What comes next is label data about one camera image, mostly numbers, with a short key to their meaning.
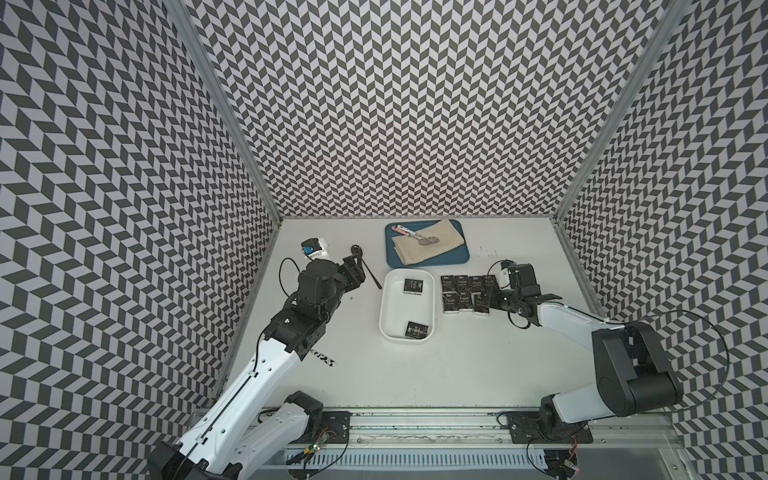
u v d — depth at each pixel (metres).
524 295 0.71
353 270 0.65
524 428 0.73
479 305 0.93
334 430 0.72
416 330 0.87
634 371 0.44
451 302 0.93
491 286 0.83
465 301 0.94
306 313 0.53
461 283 0.97
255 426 0.54
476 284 0.96
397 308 0.92
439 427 0.75
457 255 1.04
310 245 0.62
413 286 0.96
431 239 1.09
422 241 1.10
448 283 0.99
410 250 1.08
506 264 0.86
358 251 1.08
